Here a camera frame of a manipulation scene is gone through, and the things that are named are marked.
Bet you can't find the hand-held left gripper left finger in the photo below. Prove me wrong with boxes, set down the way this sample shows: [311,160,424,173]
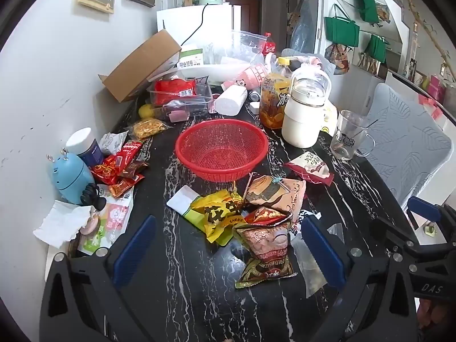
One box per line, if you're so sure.
[39,215,157,342]

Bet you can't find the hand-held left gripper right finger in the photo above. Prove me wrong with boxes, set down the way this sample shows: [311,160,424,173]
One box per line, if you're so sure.
[301,215,419,342]

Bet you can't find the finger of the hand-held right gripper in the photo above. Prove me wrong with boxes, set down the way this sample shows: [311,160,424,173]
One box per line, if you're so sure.
[407,196,456,230]
[370,215,428,257]

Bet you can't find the black white small packet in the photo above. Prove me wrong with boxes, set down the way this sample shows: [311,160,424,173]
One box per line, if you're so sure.
[288,209,322,236]

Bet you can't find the brown gold-edged snack packet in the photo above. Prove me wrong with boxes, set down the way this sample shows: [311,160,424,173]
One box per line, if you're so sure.
[235,256,298,290]

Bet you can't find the red cartoon candy packet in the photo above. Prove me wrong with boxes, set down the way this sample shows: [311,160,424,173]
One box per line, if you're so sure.
[244,206,293,227]

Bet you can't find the white green packet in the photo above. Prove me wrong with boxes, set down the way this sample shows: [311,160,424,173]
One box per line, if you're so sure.
[166,185,204,223]

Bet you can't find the brown cake snack packet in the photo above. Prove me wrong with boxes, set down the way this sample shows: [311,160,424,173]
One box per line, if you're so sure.
[244,174,307,219]

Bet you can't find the maroon white snack packet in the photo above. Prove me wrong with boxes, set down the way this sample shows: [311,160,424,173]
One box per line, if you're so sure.
[284,151,335,186]

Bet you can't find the yellow snack packet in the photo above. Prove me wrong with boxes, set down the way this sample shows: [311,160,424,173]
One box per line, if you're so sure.
[190,190,247,247]

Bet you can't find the gold lollipop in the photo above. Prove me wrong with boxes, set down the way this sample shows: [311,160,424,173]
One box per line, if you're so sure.
[228,181,247,210]

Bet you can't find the red plastic basket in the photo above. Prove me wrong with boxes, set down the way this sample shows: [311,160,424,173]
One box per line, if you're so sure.
[174,118,269,182]

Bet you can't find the person's right hand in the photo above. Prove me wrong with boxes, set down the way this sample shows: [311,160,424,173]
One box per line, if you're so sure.
[417,297,445,331]

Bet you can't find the clear plastic wrapper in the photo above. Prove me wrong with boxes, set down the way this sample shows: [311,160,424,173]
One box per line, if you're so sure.
[291,223,344,298]

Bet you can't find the green pink wipes packet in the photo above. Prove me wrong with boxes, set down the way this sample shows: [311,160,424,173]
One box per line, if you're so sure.
[76,185,135,256]

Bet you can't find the grey covered chair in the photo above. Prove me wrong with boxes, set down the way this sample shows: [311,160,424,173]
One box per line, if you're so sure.
[355,83,456,216]

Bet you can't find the black hair clip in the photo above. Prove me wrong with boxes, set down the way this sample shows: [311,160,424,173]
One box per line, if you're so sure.
[80,183,107,210]

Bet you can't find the white tissue paper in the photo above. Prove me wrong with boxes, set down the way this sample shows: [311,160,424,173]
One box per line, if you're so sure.
[33,199,92,249]

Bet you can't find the pile of red candy sachets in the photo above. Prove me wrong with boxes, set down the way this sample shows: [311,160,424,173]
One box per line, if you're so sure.
[90,140,149,199]

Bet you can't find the blue round device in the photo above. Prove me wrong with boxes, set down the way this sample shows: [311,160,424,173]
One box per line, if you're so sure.
[46,148,96,206]

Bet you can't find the thin stir stick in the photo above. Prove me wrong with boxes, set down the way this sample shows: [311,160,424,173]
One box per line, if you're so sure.
[351,119,380,140]

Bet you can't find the glass mug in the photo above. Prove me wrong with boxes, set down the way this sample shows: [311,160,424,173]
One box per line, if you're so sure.
[330,110,377,161]

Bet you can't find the pink gift box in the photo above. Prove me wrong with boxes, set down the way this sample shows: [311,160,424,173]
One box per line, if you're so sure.
[416,74,447,115]

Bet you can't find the yellow cracker packet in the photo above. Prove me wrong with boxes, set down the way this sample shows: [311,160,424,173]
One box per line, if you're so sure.
[131,117,171,140]

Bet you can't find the yellow white packet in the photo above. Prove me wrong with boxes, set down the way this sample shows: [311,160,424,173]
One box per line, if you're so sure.
[320,103,338,137]

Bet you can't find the clear plastic container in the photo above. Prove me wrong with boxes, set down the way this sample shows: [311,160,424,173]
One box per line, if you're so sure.
[149,77,213,121]

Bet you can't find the orange drink bottle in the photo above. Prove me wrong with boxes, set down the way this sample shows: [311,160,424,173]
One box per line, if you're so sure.
[259,57,293,129]

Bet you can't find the red plastic bag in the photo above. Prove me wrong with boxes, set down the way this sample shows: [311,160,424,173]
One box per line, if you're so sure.
[154,78,197,106]

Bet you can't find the green tote bag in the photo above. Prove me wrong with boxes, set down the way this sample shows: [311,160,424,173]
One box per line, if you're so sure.
[354,0,380,26]
[324,3,361,48]
[366,34,391,65]

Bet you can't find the patterned tote bag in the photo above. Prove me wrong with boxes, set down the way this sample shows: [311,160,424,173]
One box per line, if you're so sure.
[325,43,352,76]

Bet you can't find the toilet paper roll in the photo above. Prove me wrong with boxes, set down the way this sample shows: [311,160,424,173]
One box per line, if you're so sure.
[214,85,249,117]

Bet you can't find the cardboard box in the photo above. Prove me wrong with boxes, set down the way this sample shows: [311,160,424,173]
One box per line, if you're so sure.
[98,29,182,103]

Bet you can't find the pink panda cup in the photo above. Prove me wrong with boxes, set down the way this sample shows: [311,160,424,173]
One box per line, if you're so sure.
[221,65,268,90]

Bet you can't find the white plate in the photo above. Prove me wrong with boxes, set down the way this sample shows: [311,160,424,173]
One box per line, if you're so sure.
[174,61,266,80]

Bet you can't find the green white box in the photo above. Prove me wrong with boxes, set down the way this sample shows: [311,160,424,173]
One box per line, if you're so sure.
[178,47,204,68]

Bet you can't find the blue plastic bag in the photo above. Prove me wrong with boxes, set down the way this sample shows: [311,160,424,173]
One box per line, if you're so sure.
[290,0,316,55]

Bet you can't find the clear zip bag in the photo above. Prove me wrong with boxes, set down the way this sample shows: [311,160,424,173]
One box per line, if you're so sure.
[203,30,272,65]

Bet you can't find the white refrigerator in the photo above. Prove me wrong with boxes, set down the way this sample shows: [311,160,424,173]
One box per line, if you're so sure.
[156,3,241,47]

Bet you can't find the brown door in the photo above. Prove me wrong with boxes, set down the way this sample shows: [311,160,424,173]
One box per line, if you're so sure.
[225,0,263,37]

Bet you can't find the cream kettle with handle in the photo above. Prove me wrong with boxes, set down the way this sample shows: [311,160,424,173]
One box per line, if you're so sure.
[281,62,333,149]

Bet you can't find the black power cable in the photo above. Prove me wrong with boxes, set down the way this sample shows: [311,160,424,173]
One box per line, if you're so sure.
[178,3,211,48]

